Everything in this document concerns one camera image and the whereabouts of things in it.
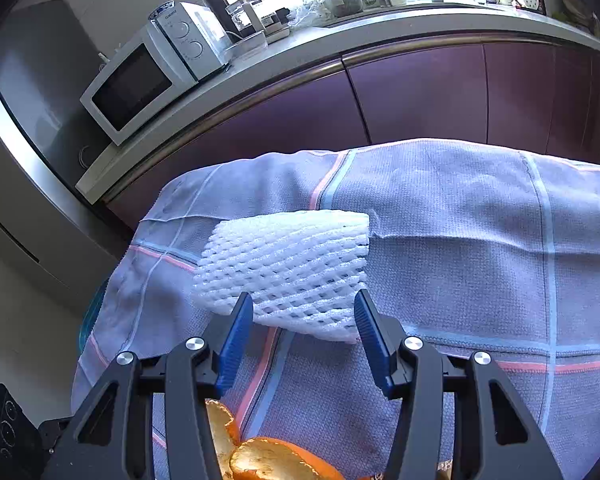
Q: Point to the large orange peel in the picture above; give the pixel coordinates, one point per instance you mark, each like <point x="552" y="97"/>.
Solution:
<point x="280" y="460"/>

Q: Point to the grey checked tablecloth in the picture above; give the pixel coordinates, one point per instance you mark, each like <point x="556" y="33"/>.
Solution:
<point x="454" y="240"/>

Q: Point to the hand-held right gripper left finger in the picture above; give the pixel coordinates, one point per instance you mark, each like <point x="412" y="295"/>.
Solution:
<point x="235" y="345"/>

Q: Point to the glass jar on counter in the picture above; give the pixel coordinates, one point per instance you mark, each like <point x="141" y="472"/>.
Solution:
<point x="247" y="12"/>

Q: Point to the small item on microwave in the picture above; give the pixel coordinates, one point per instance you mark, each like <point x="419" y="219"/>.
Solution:
<point x="103" y="59"/>

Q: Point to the white foam fruit net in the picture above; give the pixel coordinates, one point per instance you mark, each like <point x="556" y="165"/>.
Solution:
<point x="290" y="260"/>

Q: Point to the plate beside microwave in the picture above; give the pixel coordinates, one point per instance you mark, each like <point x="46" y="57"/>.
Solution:
<point x="85" y="155"/>

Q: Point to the purple lower kitchen cabinets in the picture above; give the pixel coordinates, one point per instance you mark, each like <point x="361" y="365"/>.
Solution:
<point x="429" y="100"/>

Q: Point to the white kitchen countertop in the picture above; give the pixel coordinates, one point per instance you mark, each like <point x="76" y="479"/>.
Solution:
<point x="330" y="40"/>

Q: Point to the white microwave oven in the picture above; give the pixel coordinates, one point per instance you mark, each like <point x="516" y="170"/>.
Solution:
<point x="130" y="85"/>

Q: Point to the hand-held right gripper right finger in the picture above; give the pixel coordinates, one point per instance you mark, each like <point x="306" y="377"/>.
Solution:
<point x="374" y="345"/>

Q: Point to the grey refrigerator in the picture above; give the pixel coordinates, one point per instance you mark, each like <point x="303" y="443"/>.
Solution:
<point x="40" y="110"/>

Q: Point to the blue patterned bowl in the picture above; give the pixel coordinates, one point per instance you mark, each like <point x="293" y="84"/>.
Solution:
<point x="162" y="8"/>

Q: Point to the small orange peel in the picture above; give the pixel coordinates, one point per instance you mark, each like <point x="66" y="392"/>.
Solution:
<point x="222" y="425"/>

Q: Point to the clear plastic bag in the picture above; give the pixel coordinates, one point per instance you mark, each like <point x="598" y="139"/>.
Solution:
<point x="307" y="12"/>

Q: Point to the glass food container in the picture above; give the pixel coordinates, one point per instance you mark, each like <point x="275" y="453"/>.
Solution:
<point x="247" y="45"/>

